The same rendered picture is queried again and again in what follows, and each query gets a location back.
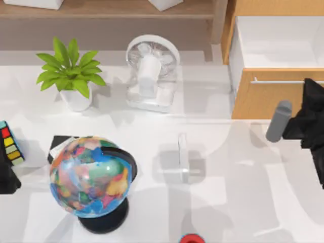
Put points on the clear plastic stand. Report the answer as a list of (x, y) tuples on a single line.
[(182, 157)]

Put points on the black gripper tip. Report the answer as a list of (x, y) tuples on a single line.
[(7, 177)]

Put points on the green plant in white pot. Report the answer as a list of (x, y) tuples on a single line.
[(71, 73)]

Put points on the red round object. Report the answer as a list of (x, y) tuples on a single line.
[(192, 239)]

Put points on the white desk fan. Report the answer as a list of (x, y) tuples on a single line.
[(150, 73)]

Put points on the black and white book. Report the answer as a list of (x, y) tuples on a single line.
[(58, 144)]

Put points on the colourful globe on black stand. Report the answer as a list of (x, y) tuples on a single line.
[(88, 174)]

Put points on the colourful puzzle cube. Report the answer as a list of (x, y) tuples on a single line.
[(11, 144)]

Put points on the pale wooden drawer front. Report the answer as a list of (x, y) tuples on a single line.
[(268, 101)]

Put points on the wooden open shelf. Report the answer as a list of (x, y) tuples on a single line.
[(106, 12)]

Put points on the white box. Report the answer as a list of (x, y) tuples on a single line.
[(33, 3), (165, 4)]

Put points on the wooden cupboard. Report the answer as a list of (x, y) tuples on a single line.
[(229, 27)]

